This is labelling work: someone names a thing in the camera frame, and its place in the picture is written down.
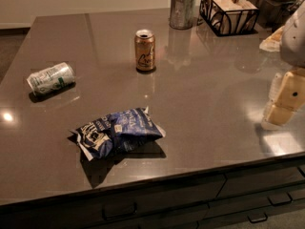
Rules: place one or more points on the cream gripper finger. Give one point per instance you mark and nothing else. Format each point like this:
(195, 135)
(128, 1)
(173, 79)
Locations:
(275, 86)
(290, 98)

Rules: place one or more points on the blue chip bag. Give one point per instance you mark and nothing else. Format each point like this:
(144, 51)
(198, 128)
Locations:
(117, 133)

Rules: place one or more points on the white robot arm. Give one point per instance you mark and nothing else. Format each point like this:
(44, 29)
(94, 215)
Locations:
(292, 45)

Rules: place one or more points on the orange soda can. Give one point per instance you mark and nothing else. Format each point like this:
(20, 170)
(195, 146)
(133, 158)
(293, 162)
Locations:
(144, 46)

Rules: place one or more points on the white green can lying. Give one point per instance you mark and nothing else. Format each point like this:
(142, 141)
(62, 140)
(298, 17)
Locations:
(51, 79)

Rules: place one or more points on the yellow snack packet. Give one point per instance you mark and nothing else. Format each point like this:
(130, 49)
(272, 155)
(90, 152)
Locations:
(272, 43)

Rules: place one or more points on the dark snack container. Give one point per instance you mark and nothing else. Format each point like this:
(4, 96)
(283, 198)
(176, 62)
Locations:
(274, 13)

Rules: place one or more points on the metal utensil cup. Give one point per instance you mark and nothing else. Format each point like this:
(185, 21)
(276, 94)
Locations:
(181, 14)

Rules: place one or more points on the black wire napkin basket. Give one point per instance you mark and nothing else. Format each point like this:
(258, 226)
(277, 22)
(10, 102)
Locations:
(228, 17)

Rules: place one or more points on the upper right drawer handle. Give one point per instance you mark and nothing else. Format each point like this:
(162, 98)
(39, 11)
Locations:
(280, 199)

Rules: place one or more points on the drawer handle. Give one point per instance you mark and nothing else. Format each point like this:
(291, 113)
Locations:
(280, 199)
(257, 218)
(118, 211)

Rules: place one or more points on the lower right drawer handle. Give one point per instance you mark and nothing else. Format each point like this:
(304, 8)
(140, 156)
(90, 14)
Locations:
(257, 218)

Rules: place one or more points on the left drawer handle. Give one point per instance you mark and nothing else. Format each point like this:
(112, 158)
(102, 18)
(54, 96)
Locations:
(118, 211)

